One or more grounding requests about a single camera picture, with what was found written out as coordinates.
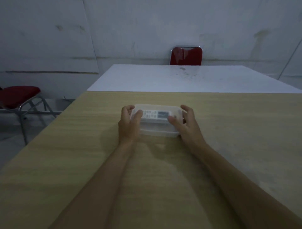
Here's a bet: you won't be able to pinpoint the person's left hand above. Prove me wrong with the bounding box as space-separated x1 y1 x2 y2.
118 105 144 146

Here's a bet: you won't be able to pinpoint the person's right hand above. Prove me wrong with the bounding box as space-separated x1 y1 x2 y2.
168 104 209 154

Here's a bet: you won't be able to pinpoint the white remote control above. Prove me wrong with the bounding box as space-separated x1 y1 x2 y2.
140 109 171 120

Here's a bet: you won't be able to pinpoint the clear plastic container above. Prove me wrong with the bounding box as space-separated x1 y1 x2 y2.
129 103 186 139

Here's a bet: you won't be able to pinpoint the person's right forearm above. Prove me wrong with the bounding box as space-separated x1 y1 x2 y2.
194 144 302 229

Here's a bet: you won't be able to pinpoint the person's left forearm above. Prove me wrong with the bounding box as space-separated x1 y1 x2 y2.
48 142 138 229

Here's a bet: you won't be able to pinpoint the white table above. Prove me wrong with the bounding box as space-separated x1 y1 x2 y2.
86 64 302 94

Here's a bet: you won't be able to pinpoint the red chair with glossy backrest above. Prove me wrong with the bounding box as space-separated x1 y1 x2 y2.
170 46 203 66

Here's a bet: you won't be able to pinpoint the red folding chair metal legs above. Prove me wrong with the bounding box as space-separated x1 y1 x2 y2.
0 86 57 146

